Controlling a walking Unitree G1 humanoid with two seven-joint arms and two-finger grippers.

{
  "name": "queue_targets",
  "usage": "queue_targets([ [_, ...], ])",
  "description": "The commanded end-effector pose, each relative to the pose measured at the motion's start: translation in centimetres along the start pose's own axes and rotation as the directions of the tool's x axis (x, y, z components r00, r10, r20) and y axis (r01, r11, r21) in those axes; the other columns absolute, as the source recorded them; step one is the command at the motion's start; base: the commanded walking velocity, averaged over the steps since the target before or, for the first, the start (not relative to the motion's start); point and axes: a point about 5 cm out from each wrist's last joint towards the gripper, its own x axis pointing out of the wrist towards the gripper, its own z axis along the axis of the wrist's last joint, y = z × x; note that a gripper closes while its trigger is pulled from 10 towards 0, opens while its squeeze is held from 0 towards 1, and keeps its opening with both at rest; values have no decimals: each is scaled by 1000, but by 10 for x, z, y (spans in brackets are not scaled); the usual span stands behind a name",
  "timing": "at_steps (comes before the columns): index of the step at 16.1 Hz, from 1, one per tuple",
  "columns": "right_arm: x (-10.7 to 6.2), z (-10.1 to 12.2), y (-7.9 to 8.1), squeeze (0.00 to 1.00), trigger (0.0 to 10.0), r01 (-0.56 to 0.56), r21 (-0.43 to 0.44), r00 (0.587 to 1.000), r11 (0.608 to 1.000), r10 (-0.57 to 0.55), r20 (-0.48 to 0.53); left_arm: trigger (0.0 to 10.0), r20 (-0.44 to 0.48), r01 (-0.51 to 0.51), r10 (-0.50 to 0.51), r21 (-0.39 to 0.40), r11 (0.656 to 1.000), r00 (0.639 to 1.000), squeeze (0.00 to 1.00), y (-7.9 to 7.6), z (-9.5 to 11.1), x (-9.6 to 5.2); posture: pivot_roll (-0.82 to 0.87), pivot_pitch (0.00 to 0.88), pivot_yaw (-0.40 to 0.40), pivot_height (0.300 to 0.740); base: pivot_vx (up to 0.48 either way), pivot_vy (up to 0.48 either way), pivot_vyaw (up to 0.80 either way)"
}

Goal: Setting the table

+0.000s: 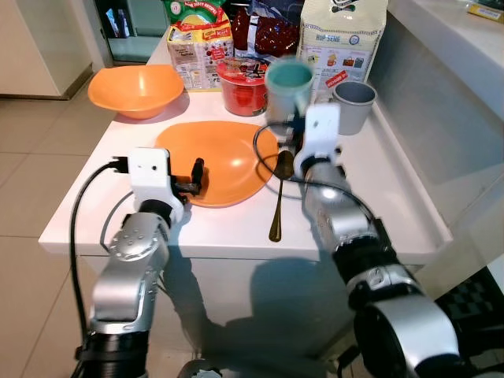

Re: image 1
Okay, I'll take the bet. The black floor rack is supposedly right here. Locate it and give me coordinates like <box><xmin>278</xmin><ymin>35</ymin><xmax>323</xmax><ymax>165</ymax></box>
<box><xmin>435</xmin><ymin>266</ymin><xmax>504</xmax><ymax>372</ymax></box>

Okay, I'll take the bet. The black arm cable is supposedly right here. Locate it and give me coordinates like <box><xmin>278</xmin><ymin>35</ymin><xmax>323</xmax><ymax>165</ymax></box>
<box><xmin>253</xmin><ymin>121</ymin><xmax>380</xmax><ymax>231</ymax></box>
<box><xmin>69</xmin><ymin>157</ymin><xmax>132</xmax><ymax>351</ymax></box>

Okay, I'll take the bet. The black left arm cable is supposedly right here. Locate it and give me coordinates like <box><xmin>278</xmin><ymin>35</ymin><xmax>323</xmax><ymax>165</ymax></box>
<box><xmin>69</xmin><ymin>157</ymin><xmax>132</xmax><ymax>351</ymax></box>

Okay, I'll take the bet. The pale green mug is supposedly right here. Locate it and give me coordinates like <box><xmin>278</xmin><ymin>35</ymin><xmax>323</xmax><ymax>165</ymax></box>
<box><xmin>263</xmin><ymin>58</ymin><xmax>317</xmax><ymax>128</ymax></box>

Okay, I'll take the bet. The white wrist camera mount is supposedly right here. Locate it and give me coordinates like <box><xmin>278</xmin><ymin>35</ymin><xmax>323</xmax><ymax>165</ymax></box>
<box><xmin>128</xmin><ymin>146</ymin><xmax>187</xmax><ymax>226</ymax></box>
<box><xmin>303</xmin><ymin>102</ymin><xmax>343</xmax><ymax>171</ymax></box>

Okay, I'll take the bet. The orange plastic bowl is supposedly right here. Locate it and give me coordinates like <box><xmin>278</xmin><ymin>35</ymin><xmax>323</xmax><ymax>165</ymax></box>
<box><xmin>87</xmin><ymin>64</ymin><xmax>187</xmax><ymax>121</ymax></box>

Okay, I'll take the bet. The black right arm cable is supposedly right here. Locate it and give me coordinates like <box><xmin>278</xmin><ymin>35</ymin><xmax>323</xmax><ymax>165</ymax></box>
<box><xmin>253</xmin><ymin>121</ymin><xmax>380</xmax><ymax>231</ymax></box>

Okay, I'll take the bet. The orange plastic plate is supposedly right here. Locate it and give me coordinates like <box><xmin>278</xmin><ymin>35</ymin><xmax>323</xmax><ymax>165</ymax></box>
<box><xmin>154</xmin><ymin>120</ymin><xmax>281</xmax><ymax>209</ymax></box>

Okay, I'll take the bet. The green and yellow snack bag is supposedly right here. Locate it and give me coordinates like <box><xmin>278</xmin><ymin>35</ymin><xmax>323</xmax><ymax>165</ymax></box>
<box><xmin>162</xmin><ymin>0</ymin><xmax>235</xmax><ymax>92</ymax></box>

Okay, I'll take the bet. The white raised counter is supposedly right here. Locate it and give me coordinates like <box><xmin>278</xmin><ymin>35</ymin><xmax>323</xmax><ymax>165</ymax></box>
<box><xmin>384</xmin><ymin>0</ymin><xmax>504</xmax><ymax>237</ymax></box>

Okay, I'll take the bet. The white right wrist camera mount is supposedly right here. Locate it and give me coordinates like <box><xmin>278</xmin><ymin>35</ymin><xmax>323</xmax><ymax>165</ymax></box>
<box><xmin>303</xmin><ymin>102</ymin><xmax>343</xmax><ymax>171</ymax></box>

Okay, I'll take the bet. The dark red snack bag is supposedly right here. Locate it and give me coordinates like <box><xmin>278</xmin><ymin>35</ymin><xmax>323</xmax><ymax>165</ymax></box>
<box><xmin>230</xmin><ymin>3</ymin><xmax>305</xmax><ymax>61</ymax></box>

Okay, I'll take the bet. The bronze metal spoon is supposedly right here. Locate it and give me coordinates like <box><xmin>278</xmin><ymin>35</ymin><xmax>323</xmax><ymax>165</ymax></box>
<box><xmin>268</xmin><ymin>149</ymin><xmax>296</xmax><ymax>243</ymax></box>

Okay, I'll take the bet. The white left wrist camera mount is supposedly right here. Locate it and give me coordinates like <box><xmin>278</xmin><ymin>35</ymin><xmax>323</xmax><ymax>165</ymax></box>
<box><xmin>128</xmin><ymin>146</ymin><xmax>187</xmax><ymax>226</ymax></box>

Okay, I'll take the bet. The red instant noodle cup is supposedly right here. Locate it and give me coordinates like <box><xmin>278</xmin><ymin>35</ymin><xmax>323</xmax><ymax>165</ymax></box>
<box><xmin>215</xmin><ymin>56</ymin><xmax>273</xmax><ymax>118</ymax></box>

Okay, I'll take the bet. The grey mug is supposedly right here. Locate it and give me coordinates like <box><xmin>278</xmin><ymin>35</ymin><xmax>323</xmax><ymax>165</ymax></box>
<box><xmin>330</xmin><ymin>80</ymin><xmax>379</xmax><ymax>137</ymax></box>

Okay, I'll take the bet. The glass door cabinet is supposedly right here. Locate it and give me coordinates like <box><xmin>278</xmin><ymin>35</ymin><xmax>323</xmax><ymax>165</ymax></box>
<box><xmin>94</xmin><ymin>0</ymin><xmax>171</xmax><ymax>65</ymax></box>

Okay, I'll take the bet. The yellow flat packet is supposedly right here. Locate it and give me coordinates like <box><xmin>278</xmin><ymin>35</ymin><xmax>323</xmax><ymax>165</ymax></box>
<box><xmin>466</xmin><ymin>2</ymin><xmax>504</xmax><ymax>24</ymax></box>

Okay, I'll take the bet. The cream cracker bag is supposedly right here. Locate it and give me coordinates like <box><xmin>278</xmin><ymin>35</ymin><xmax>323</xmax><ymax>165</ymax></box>
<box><xmin>298</xmin><ymin>0</ymin><xmax>389</xmax><ymax>88</ymax></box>

